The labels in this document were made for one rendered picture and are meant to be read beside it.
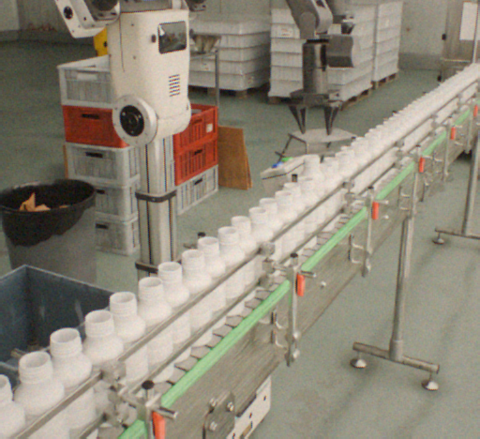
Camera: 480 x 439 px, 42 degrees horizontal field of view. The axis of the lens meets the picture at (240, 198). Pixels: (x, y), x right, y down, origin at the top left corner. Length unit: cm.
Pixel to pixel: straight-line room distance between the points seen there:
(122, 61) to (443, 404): 179
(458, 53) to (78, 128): 339
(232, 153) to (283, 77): 336
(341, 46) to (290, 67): 660
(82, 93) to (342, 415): 221
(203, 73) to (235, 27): 81
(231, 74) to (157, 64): 667
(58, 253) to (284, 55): 555
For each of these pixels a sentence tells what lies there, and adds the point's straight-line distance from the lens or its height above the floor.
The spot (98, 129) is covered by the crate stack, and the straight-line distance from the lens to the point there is 369.
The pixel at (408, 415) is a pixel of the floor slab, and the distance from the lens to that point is 265.
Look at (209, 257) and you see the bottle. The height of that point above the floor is 114.
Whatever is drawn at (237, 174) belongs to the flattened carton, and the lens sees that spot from 488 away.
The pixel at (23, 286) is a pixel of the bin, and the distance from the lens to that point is 161.
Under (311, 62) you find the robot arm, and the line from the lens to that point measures 141.
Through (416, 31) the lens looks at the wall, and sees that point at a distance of 1158.
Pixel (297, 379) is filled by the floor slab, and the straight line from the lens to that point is 276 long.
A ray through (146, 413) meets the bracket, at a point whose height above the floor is 108.
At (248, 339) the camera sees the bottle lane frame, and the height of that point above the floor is 96.
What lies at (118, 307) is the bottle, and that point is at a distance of 93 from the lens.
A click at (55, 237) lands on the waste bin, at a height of 50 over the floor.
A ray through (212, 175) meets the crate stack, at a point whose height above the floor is 15.
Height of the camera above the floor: 161
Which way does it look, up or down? 20 degrees down
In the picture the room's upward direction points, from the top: straight up
